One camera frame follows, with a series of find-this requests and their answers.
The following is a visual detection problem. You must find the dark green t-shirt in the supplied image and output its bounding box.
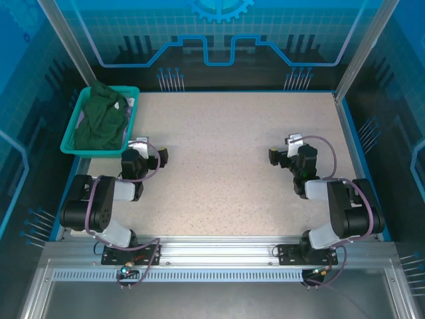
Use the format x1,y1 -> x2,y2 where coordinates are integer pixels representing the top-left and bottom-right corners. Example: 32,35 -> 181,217
73,79 -> 130,150

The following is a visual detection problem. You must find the teal plastic basket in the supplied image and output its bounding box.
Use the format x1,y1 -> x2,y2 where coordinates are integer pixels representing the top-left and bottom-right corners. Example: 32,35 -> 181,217
59,86 -> 141,159

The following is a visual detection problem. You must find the purple t-shirt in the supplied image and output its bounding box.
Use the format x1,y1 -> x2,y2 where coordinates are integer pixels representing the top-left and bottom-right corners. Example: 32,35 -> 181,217
76,96 -> 137,142

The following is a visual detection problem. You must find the small connector with green light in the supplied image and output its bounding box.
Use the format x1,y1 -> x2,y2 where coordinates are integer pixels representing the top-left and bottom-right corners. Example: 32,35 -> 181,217
310,265 -> 333,278
118,262 -> 139,280

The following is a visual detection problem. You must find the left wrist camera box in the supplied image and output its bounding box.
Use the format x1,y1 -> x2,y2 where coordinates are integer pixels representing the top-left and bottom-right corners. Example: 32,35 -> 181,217
127,136 -> 149,158

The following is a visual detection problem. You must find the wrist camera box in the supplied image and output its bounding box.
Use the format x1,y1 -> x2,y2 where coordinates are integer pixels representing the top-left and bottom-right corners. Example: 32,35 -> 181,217
127,136 -> 149,158
287,133 -> 304,158

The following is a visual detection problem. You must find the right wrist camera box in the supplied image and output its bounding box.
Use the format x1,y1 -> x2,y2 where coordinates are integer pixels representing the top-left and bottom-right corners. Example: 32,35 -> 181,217
287,133 -> 304,158

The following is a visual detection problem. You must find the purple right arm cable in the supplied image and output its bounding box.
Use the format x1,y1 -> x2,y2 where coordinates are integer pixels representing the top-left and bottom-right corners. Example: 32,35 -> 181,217
288,135 -> 376,293

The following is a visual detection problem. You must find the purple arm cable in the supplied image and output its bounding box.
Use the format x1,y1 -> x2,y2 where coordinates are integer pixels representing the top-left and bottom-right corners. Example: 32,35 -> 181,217
82,140 -> 163,290
288,135 -> 376,293

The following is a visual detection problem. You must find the aluminium table side rail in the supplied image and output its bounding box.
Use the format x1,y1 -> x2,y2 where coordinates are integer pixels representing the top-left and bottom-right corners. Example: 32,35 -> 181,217
333,92 -> 381,241

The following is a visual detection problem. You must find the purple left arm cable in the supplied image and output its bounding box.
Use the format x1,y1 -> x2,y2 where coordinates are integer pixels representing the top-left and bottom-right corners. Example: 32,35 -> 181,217
82,140 -> 163,290

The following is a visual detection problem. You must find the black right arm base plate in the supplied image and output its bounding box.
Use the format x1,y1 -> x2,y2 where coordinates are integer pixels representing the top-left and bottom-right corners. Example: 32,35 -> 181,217
277,244 -> 339,266

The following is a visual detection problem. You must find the aluminium mounting rail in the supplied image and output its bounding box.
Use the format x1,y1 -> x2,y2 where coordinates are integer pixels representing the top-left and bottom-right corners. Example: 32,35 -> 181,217
38,236 -> 399,266

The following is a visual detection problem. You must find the aluminium frame post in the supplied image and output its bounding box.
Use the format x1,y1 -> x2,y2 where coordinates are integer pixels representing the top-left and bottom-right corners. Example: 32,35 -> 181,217
36,0 -> 100,88
334,0 -> 401,100

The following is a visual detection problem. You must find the slotted grey cable duct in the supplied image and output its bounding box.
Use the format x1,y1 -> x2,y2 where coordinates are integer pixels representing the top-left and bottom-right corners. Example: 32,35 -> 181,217
52,269 -> 305,284

